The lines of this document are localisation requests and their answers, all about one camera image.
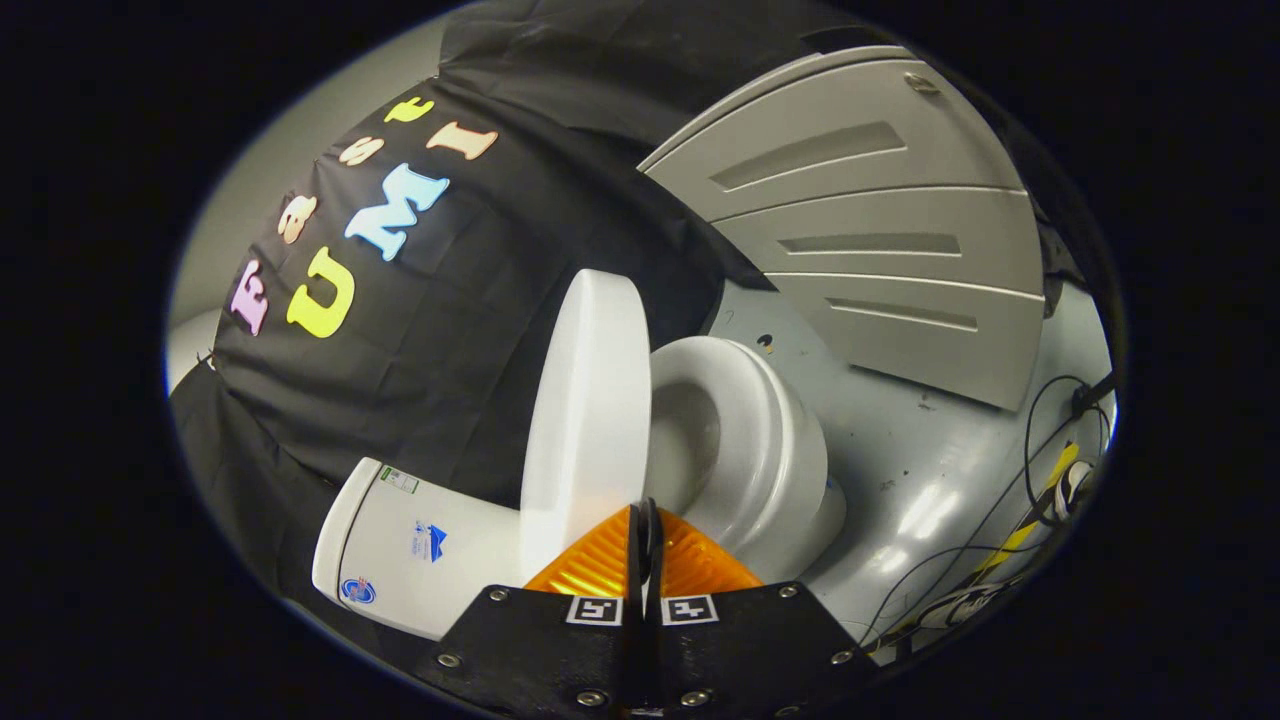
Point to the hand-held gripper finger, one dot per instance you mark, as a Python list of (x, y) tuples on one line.
[(653, 575), (634, 575)]

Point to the white toilet bowl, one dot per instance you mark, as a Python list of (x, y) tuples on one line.
[(770, 450)]

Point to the white toilet tank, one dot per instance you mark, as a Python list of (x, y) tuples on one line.
[(440, 560)]

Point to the black backdrop cloth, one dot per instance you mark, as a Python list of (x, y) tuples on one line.
[(480, 300)]

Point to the yellow black striped tape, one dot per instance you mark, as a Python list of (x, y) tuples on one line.
[(1030, 525)]

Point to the white drawer cabinet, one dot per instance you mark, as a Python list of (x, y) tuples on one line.
[(870, 230)]

